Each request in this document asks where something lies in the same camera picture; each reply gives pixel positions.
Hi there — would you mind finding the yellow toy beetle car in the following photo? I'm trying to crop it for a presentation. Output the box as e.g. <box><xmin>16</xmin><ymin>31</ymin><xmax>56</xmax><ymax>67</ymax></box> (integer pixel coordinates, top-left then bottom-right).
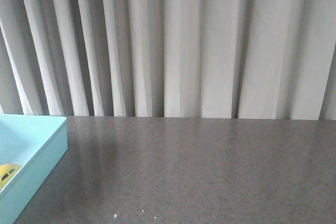
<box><xmin>0</xmin><ymin>164</ymin><xmax>22</xmax><ymax>190</ymax></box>

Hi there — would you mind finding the light blue box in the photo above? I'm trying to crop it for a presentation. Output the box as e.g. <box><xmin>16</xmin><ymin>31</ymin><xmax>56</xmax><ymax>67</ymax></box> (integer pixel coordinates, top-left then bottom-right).
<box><xmin>1</xmin><ymin>114</ymin><xmax>68</xmax><ymax>223</ymax></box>

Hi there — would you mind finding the grey pleated curtain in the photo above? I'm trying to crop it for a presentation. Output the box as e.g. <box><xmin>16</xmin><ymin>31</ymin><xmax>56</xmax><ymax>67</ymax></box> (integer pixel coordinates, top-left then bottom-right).
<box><xmin>1</xmin><ymin>0</ymin><xmax>335</xmax><ymax>120</ymax></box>

